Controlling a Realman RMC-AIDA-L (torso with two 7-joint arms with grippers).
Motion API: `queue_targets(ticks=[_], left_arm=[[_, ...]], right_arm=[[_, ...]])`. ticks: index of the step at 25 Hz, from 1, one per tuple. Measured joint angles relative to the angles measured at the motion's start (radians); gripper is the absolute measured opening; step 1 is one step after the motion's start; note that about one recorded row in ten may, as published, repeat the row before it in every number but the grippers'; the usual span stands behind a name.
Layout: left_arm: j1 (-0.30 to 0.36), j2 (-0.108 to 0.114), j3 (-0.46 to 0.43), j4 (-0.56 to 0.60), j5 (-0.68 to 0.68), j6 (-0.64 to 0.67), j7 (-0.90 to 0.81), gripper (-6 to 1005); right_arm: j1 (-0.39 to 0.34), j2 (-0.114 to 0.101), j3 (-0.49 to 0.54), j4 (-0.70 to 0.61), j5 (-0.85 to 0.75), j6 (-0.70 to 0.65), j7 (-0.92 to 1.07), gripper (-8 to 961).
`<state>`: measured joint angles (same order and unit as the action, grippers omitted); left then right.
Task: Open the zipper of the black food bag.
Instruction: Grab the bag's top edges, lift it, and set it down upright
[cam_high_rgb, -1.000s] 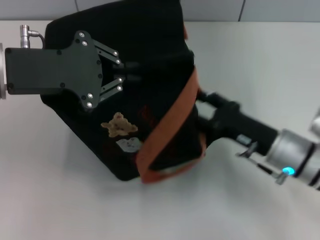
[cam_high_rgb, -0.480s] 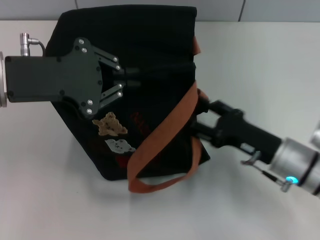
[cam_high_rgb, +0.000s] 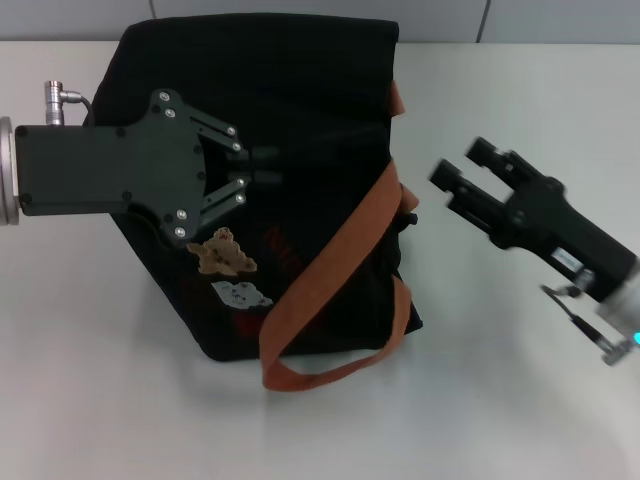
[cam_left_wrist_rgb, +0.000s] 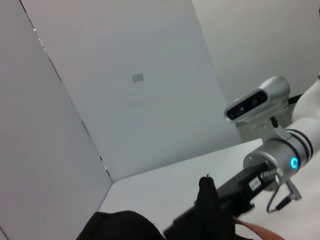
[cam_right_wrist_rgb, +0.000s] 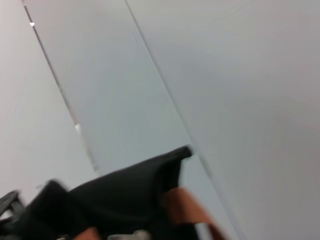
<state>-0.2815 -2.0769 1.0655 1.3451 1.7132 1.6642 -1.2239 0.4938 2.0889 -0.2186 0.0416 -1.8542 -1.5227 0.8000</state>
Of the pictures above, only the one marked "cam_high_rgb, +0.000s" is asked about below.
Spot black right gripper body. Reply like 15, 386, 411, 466
488, 175, 640, 304

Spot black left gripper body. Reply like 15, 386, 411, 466
13, 88, 210, 251

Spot black food bag orange straps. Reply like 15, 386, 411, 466
83, 19, 427, 394

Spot left gripper cable connector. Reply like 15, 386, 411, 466
43, 79, 96, 126

